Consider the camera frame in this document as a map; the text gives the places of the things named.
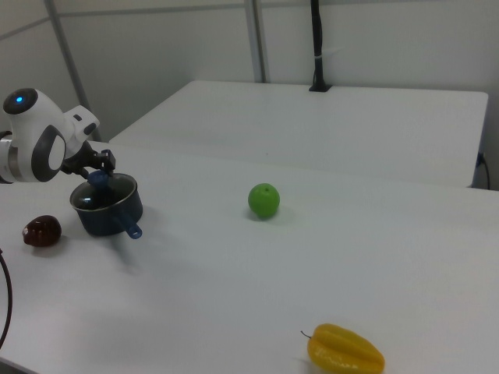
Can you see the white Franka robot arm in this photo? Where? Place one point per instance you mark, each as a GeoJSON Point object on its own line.
{"type": "Point", "coordinates": [35, 140]}

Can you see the green toy apple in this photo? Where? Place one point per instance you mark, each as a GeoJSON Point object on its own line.
{"type": "Point", "coordinates": [264, 201]}

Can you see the black pole with base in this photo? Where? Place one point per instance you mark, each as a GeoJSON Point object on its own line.
{"type": "Point", "coordinates": [319, 46]}

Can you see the glass lid with blue knob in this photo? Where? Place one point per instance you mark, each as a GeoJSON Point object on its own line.
{"type": "Point", "coordinates": [103, 192]}

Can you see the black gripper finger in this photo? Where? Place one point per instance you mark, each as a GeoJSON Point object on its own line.
{"type": "Point", "coordinates": [109, 159]}
{"type": "Point", "coordinates": [86, 171]}

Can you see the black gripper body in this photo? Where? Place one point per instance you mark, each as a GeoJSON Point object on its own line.
{"type": "Point", "coordinates": [80, 159]}

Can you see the dark red toy fruit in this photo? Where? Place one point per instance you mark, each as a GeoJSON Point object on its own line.
{"type": "Point", "coordinates": [41, 230]}

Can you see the grey metal partition post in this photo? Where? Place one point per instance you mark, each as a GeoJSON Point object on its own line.
{"type": "Point", "coordinates": [257, 39]}

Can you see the dark blue saucepan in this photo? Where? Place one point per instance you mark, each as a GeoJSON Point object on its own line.
{"type": "Point", "coordinates": [113, 220]}

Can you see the yellow toy starfruit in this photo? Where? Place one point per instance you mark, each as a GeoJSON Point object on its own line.
{"type": "Point", "coordinates": [343, 348]}

